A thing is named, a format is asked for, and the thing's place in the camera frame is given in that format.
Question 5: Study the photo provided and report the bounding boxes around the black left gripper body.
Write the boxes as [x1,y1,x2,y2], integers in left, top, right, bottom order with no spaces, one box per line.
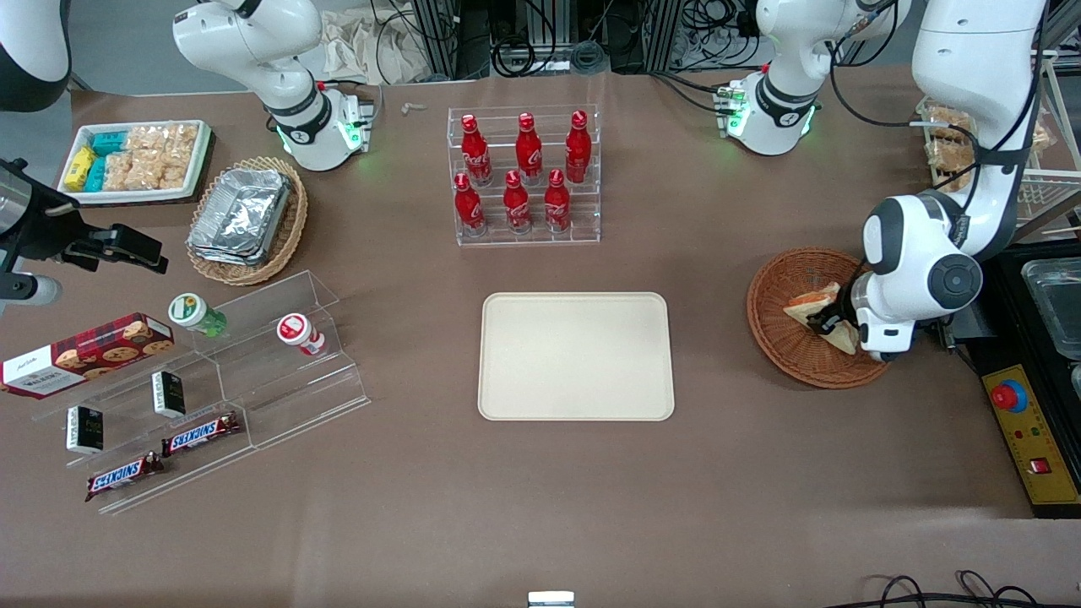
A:
[831,283,859,340]

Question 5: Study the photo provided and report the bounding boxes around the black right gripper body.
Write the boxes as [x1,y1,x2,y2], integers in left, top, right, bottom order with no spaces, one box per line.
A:
[0,159,100,269]

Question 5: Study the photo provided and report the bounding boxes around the triangular sandwich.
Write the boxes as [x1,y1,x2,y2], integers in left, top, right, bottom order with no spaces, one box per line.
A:
[783,283,861,356]

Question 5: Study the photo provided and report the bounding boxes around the white snack tray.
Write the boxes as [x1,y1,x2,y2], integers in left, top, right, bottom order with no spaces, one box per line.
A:
[57,120,212,206]

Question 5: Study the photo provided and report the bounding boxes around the round brown wicker basket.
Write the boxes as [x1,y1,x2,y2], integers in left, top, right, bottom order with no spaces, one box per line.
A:
[747,247,889,389]

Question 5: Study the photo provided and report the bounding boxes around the oval light wicker basket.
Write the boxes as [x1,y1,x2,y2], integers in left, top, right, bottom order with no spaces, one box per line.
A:
[186,156,309,286]

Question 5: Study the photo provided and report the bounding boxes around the beige rectangular tray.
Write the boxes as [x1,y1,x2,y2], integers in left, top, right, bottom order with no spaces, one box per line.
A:
[478,292,676,421]

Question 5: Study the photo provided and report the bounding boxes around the yellow snack pack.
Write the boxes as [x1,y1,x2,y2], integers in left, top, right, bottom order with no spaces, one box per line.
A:
[63,145,96,192]

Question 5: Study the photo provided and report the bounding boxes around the green cap drink bottle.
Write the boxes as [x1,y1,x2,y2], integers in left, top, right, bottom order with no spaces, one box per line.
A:
[168,293,228,339]

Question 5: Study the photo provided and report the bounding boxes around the aluminium foil container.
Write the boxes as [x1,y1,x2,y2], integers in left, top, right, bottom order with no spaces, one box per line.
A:
[187,241,269,268]
[187,167,294,254]

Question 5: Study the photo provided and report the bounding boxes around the red tartan cookie box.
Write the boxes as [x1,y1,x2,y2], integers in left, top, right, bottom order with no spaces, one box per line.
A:
[0,312,176,400]

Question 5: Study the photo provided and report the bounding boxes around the small black box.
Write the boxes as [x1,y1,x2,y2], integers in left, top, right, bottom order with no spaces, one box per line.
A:
[151,370,187,419]
[66,405,105,455]

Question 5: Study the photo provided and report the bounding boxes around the black machine housing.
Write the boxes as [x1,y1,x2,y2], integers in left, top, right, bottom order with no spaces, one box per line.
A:
[921,241,1081,518]

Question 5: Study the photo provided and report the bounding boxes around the red cap drink bottle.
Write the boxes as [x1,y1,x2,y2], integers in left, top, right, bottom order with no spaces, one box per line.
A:
[277,313,326,357]

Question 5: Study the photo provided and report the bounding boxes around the Snickers chocolate bar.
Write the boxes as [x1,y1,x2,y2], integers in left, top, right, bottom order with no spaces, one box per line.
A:
[84,452,166,503]
[160,412,242,458]

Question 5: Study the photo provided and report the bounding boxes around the steel pan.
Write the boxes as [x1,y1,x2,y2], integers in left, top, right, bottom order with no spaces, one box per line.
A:
[1022,258,1081,362]

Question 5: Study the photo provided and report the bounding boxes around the clear acrylic step display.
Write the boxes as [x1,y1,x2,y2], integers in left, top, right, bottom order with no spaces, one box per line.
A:
[32,270,372,516]

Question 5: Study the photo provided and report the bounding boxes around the yellow control panel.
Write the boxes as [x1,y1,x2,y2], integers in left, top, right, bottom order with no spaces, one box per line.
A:
[982,365,1081,508]

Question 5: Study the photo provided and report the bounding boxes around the clear acrylic bottle rack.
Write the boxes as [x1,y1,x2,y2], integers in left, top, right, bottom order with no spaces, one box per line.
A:
[448,105,602,247]

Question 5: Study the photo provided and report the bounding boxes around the red cola bottle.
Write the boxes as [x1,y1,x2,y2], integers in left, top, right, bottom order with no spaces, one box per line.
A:
[515,112,544,185]
[503,171,533,234]
[544,169,572,232]
[454,172,486,236]
[564,110,592,184]
[460,114,493,187]

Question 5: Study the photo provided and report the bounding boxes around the crumpled beige cloth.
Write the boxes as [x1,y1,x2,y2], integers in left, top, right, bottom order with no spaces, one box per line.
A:
[319,7,433,85]

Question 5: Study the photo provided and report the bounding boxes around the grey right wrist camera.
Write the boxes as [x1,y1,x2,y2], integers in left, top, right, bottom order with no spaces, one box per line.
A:
[0,272,64,312]

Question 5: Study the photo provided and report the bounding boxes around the white wire rack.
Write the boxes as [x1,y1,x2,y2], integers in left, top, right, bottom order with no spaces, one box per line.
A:
[916,51,1081,229]

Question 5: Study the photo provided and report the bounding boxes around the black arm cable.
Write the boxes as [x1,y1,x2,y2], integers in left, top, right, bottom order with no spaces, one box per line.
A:
[828,0,1050,246]

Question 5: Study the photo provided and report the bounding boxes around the black floor cables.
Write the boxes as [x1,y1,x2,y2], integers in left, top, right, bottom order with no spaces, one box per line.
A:
[845,571,1048,608]

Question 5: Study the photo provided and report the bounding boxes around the aluminium frame post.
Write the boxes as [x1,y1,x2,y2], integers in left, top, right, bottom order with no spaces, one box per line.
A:
[644,0,687,73]
[411,0,464,82]

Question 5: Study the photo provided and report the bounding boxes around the coiled black cable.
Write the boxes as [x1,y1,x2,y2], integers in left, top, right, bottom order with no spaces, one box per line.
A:
[492,38,609,79]

